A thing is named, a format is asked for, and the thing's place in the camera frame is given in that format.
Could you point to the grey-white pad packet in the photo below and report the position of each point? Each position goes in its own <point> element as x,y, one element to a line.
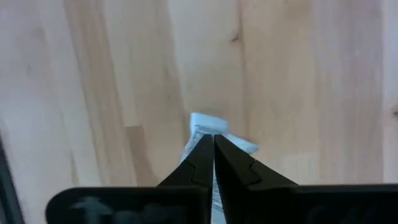
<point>208,123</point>

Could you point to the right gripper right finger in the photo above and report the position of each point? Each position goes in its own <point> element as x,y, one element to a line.
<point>248,196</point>

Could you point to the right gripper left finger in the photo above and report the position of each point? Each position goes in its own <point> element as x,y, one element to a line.
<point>186,193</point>

